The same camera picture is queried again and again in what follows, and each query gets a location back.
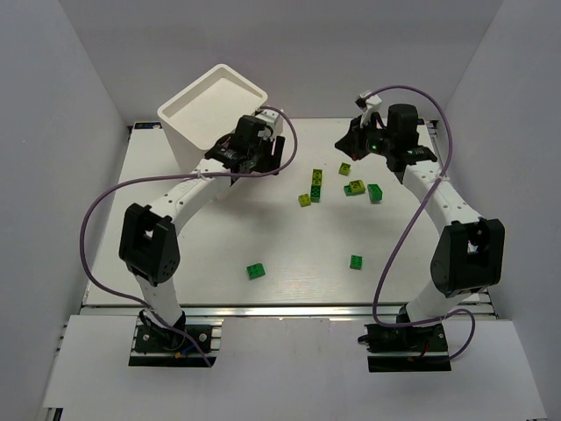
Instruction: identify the aluminium table rail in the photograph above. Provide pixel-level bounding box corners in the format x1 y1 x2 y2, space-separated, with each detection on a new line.
80 299 497 322

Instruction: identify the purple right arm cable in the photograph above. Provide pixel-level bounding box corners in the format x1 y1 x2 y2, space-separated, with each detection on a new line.
358 84 477 363

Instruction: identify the yellow-green and green lego stack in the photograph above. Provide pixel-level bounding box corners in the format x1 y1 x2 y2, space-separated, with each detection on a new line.
310 168 323 203

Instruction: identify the green sloped lego brick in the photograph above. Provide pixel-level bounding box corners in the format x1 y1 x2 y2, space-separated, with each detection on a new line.
366 184 383 203

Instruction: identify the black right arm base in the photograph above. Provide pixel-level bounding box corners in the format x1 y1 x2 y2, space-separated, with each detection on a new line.
358 324 451 373

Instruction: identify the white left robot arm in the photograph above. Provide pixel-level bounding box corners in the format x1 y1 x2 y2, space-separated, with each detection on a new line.
118 110 285 329

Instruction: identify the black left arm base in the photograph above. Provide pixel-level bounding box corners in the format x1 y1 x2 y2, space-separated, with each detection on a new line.
128 318 221 368

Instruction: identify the white three-drawer cabinet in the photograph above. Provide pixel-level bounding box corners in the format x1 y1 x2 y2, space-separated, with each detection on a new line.
157 64 268 173

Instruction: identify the blue label sticker left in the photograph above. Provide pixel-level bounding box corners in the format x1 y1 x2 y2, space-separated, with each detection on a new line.
133 122 161 131

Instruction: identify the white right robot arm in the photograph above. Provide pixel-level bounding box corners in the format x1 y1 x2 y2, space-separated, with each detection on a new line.
335 96 505 328

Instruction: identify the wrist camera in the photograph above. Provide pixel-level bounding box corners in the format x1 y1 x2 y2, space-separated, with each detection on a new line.
355 90 382 127
254 109 283 139

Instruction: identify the yellow-green small lego brick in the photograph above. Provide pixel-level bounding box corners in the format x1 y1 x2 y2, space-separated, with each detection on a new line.
298 194 312 207

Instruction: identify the yellow on green lego plate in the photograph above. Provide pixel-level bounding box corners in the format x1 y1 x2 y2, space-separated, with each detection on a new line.
344 180 366 196

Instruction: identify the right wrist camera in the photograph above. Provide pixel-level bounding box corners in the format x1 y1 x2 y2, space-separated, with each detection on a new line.
355 90 382 127

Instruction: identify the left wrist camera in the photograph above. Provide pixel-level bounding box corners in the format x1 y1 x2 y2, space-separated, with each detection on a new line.
254 109 283 139

